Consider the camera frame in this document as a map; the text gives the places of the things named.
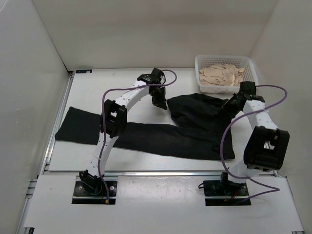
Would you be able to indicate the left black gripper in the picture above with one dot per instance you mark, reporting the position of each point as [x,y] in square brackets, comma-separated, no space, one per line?
[162,102]

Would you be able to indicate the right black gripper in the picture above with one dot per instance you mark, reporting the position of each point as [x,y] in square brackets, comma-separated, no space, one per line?
[226,106]

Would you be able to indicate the black trousers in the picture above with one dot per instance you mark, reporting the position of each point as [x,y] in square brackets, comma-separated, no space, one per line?
[199,125]

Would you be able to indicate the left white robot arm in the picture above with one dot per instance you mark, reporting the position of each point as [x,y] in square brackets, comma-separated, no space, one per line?
[116,104]

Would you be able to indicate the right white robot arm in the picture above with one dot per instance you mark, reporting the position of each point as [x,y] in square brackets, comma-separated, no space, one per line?
[239,173]

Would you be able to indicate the beige trousers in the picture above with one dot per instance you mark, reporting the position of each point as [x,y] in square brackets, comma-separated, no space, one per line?
[221,75]

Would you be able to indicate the white plastic basket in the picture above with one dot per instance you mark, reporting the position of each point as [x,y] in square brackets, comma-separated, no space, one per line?
[205,61]

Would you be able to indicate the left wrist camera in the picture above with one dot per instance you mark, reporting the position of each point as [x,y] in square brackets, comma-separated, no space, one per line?
[157,76]

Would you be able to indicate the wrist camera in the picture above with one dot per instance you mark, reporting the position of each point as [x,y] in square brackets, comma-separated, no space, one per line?
[248,88]
[157,76]

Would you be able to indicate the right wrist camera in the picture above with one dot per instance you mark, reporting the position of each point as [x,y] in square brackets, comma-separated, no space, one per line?
[248,88]

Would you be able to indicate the right aluminium frame rail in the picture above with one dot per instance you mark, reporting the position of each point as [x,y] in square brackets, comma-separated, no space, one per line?
[256,156]

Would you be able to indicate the aluminium frame rail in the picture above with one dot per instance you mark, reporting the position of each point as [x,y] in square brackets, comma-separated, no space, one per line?
[256,156]
[51,142]

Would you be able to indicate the black corner bracket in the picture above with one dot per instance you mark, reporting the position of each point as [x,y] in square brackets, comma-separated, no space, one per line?
[83,71]

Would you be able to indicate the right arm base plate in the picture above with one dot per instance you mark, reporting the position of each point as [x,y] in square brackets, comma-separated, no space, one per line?
[218,193]

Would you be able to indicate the left aluminium frame rail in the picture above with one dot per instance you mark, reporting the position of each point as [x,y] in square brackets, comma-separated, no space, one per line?
[51,142]

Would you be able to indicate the front aluminium rail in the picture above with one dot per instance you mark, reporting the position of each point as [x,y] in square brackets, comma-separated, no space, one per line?
[139,173]

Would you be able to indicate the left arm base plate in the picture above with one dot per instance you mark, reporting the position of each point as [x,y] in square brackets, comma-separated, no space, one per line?
[109,192]

